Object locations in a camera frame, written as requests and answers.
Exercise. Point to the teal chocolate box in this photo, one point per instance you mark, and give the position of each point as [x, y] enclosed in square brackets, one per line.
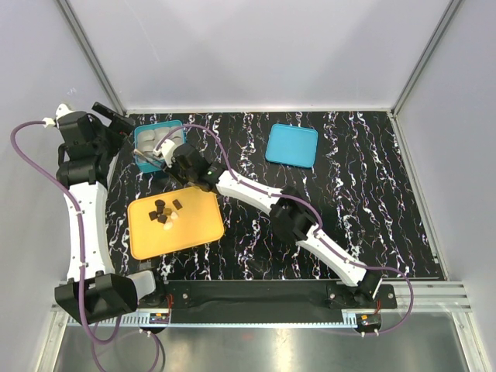
[146, 139]

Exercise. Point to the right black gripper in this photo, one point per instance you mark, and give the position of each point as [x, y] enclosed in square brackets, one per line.
[171, 166]

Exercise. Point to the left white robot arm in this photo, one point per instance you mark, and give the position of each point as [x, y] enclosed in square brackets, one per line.
[94, 292]

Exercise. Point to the teal box lid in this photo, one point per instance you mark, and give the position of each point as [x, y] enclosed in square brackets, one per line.
[292, 145]

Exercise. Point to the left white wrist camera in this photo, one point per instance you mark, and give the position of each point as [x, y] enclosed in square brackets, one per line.
[61, 111]

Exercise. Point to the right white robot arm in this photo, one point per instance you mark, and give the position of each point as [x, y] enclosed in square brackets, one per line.
[292, 219]

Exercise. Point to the metal tongs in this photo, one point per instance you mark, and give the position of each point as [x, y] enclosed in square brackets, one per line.
[150, 160]

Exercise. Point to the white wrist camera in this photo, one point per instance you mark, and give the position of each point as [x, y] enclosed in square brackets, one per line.
[165, 149]
[61, 111]

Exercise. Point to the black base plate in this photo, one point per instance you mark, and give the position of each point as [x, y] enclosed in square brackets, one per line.
[300, 302]

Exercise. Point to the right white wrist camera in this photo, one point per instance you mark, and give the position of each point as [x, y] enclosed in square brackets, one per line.
[165, 149]

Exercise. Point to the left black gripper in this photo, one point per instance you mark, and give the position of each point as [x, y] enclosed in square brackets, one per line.
[121, 126]

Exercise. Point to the dark square chocolate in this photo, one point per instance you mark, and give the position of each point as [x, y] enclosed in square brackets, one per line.
[153, 215]

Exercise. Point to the dark rectangular chocolate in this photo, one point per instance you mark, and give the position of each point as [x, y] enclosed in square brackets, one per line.
[177, 204]

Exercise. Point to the yellow plastic tray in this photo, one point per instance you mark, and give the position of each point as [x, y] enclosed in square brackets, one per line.
[200, 222]

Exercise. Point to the aluminium frame rail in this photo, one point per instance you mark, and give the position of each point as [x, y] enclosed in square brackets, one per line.
[88, 50]

